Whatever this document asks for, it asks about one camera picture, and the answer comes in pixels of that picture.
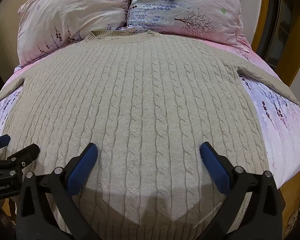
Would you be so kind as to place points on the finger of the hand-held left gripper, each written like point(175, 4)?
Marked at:
point(25, 156)
point(0, 141)

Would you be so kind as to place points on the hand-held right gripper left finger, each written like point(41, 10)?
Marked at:
point(82, 167)

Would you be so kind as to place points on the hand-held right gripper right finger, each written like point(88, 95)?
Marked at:
point(213, 167)

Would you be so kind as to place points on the pink floral bed sheet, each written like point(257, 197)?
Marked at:
point(277, 135)

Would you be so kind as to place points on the pale pink floral pillow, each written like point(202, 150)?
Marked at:
point(72, 12)

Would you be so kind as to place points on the wooden headboard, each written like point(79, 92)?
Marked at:
point(262, 17)

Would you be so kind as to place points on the tree print lavender pillow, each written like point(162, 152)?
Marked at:
point(180, 5)

